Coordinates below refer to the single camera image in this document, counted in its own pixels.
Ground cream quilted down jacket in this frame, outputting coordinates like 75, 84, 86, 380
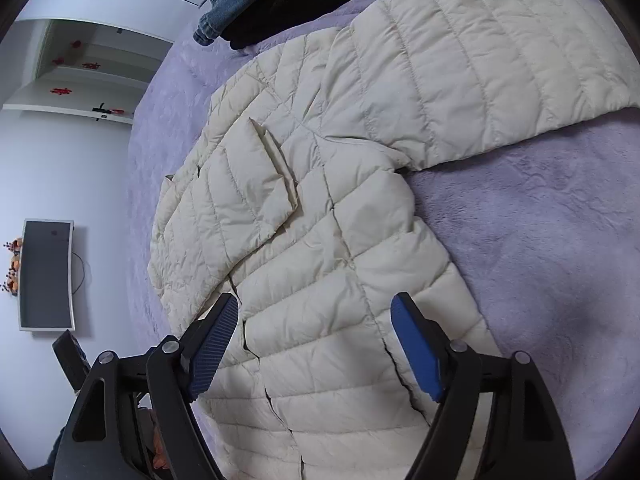
149, 0, 639, 479

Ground person's left hand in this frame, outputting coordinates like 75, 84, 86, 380
152, 428, 170, 470

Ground orange flower decoration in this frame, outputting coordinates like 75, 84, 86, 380
2, 237, 23, 297

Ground black tv cable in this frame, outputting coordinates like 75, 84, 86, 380
70, 250, 87, 296

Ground wall-mounted television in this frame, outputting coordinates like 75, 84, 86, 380
18, 219, 75, 332

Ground white wall shelf unit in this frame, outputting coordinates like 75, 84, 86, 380
1, 20, 171, 125

